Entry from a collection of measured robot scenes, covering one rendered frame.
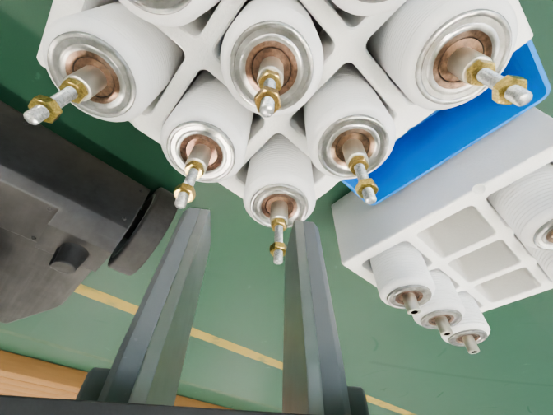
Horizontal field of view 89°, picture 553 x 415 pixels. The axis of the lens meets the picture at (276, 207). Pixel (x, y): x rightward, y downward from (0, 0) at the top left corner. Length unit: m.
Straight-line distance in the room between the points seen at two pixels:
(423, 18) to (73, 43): 0.30
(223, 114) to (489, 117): 0.42
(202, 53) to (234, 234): 0.52
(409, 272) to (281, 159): 0.31
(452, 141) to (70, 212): 0.65
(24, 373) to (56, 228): 1.47
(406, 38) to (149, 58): 0.24
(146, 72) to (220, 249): 0.61
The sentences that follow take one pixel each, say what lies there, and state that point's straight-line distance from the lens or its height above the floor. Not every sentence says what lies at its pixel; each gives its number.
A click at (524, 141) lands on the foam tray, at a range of 0.56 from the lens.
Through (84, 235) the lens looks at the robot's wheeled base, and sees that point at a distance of 0.59.
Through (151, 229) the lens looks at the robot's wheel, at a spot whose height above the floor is 0.16.
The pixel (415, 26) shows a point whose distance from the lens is 0.31.
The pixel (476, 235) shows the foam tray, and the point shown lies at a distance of 0.64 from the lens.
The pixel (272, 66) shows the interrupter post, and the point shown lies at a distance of 0.25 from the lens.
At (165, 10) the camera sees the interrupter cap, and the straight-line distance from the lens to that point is 0.29.
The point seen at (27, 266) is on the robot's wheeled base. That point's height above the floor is 0.17.
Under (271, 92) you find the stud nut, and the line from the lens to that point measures 0.21.
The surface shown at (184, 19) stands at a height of 0.25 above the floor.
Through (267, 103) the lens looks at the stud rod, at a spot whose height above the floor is 0.34.
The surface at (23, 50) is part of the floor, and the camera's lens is 0.70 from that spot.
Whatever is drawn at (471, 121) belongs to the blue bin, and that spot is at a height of 0.08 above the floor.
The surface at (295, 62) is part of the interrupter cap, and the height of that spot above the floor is 0.25.
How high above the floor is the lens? 0.53
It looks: 48 degrees down
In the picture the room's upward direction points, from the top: 178 degrees counter-clockwise
